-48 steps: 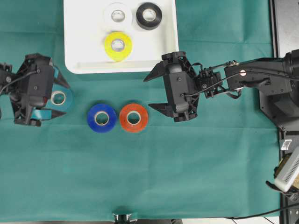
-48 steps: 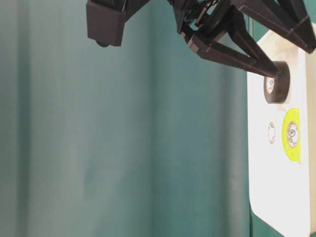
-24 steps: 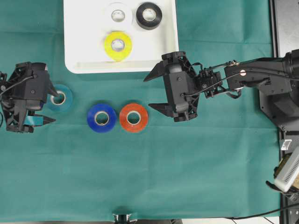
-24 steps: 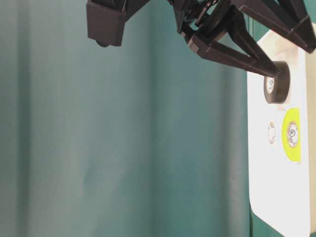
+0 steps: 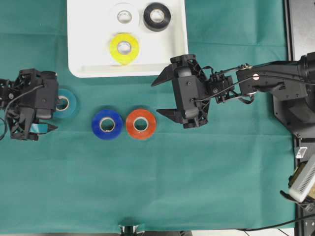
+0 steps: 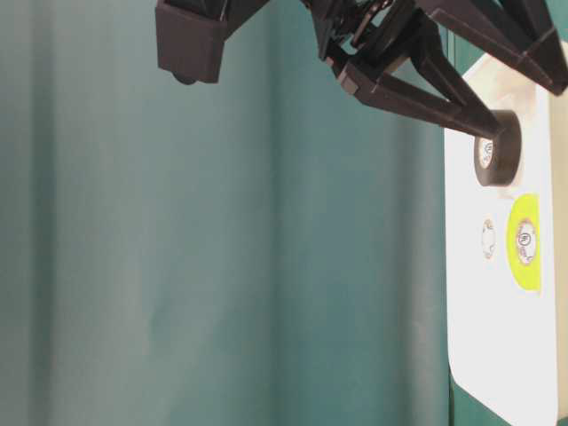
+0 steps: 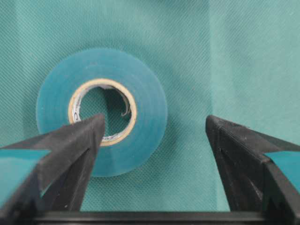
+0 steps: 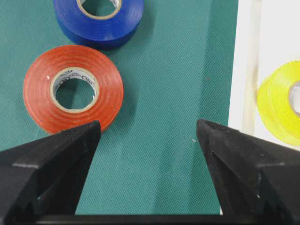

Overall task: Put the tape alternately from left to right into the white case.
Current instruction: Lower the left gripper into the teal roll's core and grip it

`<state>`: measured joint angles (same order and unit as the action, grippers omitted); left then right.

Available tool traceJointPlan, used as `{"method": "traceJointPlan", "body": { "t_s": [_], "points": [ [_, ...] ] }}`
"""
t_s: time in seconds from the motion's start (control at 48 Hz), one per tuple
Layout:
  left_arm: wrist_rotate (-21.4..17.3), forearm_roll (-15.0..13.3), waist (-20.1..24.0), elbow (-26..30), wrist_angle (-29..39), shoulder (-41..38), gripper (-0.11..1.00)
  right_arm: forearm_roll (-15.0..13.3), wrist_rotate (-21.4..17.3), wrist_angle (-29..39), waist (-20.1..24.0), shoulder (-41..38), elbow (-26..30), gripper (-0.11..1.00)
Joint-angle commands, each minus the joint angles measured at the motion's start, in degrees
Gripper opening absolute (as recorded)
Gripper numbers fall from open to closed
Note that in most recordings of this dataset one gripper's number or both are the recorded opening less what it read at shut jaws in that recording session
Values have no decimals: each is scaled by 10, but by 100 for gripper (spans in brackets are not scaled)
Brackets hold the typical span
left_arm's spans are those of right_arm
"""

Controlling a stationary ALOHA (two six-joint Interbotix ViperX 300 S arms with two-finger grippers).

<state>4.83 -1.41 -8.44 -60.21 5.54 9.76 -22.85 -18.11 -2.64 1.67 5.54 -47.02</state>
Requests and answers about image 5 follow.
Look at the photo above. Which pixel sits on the white tape roll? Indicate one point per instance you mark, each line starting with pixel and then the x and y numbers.
pixel 124 15

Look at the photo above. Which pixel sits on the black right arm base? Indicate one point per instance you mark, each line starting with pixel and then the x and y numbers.
pixel 298 115

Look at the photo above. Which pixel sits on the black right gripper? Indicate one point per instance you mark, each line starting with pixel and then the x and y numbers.
pixel 188 81

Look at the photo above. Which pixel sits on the green tape roll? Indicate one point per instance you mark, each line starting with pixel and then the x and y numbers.
pixel 66 104

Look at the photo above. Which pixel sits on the green table cloth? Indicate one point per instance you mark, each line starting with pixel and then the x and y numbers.
pixel 225 174

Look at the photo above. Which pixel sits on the blue tape roll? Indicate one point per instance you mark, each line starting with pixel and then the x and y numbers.
pixel 107 124

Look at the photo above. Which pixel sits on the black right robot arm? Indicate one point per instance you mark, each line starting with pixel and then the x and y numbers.
pixel 280 78

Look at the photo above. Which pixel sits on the black tape roll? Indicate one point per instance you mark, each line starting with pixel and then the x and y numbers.
pixel 156 16

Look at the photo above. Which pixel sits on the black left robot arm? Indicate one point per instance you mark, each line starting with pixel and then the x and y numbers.
pixel 27 102

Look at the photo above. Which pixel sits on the white plastic tray case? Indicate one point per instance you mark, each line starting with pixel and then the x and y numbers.
pixel 89 32

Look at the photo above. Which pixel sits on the red tape roll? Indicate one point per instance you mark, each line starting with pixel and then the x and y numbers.
pixel 141 124

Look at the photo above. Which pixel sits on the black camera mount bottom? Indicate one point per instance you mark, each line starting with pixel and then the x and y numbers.
pixel 130 230

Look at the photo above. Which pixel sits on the yellow tape roll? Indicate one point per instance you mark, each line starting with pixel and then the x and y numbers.
pixel 124 48

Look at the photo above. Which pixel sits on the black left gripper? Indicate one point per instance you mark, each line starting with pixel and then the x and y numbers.
pixel 29 101

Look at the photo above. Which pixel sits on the white ribbed device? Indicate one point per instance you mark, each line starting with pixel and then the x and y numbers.
pixel 303 183

